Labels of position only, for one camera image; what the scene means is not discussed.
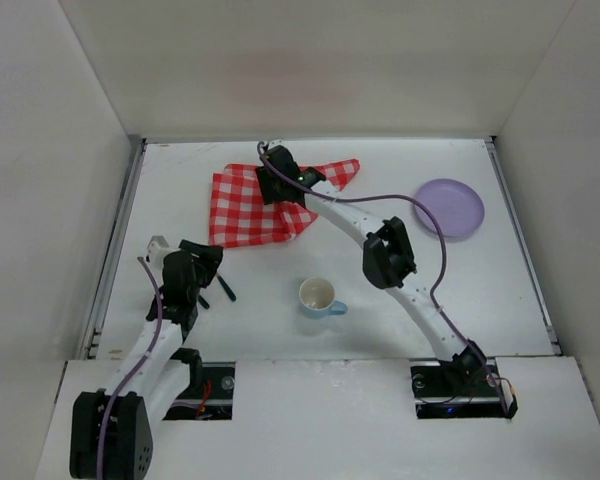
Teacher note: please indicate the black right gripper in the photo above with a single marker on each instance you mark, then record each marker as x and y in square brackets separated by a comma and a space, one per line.
[268, 187]

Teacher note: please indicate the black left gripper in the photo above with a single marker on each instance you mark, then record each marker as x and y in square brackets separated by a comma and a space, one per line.
[203, 279]

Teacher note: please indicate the red white checkered cloth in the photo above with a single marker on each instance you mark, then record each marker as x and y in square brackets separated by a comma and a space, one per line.
[239, 218]

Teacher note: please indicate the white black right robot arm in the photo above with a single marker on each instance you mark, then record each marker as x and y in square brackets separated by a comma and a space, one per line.
[388, 260]

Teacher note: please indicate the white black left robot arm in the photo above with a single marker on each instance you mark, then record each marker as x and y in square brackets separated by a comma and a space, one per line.
[111, 427]

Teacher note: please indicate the blue white ceramic mug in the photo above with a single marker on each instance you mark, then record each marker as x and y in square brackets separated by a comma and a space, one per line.
[318, 300]

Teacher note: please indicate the lilac plastic plate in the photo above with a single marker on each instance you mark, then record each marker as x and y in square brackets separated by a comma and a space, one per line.
[457, 208]

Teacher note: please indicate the black handled gold fork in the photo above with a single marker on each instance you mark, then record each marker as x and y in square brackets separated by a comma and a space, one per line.
[203, 302]

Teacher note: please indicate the black handled gold knife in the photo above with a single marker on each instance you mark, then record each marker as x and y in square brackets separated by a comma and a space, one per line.
[227, 289]

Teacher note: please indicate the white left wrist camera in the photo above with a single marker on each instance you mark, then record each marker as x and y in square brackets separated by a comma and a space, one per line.
[157, 248]

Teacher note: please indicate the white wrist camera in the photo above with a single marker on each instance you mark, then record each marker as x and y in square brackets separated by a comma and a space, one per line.
[273, 143]
[157, 248]

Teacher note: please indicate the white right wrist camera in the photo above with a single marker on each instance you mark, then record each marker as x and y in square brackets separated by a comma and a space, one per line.
[273, 143]

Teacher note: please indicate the left aluminium table rail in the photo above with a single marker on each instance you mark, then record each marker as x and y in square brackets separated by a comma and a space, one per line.
[96, 314]

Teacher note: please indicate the aluminium table rail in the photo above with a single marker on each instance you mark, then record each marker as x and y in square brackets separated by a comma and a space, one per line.
[96, 314]
[490, 143]

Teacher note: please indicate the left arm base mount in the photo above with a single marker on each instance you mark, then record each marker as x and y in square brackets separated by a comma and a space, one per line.
[212, 400]

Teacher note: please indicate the right aluminium table rail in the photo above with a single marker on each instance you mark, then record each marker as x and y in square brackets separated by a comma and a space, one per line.
[490, 143]

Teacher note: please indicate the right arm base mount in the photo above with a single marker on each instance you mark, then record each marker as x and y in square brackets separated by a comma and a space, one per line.
[435, 398]

